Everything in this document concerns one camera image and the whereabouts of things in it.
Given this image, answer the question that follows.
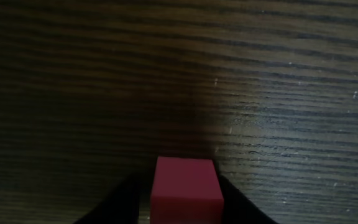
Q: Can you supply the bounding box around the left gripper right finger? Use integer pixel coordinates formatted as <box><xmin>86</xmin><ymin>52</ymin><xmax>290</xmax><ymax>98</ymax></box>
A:
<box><xmin>218</xmin><ymin>173</ymin><xmax>279</xmax><ymax>224</ymax></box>

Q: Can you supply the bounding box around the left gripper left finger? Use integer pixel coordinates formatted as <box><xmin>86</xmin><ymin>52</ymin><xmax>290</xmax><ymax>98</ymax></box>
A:
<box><xmin>73</xmin><ymin>169</ymin><xmax>155</xmax><ymax>224</ymax></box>

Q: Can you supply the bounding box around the red cube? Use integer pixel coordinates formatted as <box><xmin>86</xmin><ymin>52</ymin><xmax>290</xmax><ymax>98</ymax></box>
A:
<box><xmin>149</xmin><ymin>156</ymin><xmax>225</xmax><ymax>224</ymax></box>

